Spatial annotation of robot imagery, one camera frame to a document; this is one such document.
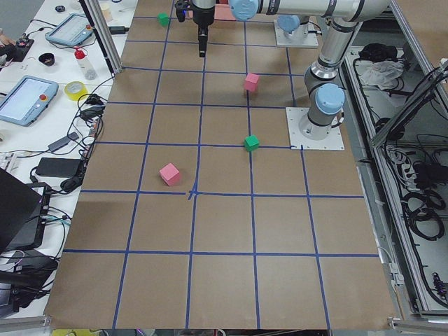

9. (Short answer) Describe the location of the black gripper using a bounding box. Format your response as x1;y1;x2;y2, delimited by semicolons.
175;0;214;57

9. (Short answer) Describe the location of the green cube near arm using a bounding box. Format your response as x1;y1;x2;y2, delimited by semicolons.
244;134;260;152

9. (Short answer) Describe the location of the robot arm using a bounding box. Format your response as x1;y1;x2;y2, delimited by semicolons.
228;0;390;140
277;15;309;39

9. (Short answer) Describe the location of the pink plastic bin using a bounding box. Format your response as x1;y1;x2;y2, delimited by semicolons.
214;3;235;21

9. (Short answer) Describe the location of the green cube near bin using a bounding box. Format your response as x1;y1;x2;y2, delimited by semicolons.
157;13;170;27

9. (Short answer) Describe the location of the pink cube centre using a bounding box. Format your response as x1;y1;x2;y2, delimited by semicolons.
244;73;260;92

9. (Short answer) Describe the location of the pink cube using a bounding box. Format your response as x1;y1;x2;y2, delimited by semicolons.
159;163;181;186
244;73;260;92

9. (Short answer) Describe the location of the red cap squeeze bottle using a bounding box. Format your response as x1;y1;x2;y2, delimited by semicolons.
74;47;97;81

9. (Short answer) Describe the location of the teach pendant far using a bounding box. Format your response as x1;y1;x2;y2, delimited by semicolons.
45;13;93;47

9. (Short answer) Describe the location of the teach pendant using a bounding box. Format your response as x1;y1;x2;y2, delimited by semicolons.
1;76;59;127
45;13;93;47

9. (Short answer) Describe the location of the yellow tape roll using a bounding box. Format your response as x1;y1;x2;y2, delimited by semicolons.
64;81;88;101

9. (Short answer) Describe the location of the pink cube far side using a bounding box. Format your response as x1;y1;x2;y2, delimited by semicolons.
159;163;181;186

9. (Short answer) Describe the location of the teach pendant near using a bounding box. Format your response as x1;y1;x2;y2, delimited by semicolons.
1;76;59;127

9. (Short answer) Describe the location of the black power adapter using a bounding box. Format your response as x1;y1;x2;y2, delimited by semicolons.
36;157;81;178

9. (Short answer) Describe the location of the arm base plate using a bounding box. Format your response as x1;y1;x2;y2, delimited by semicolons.
274;21;319;49
286;107;344;151

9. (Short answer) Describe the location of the aluminium frame post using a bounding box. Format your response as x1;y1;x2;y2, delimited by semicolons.
79;0;123;75

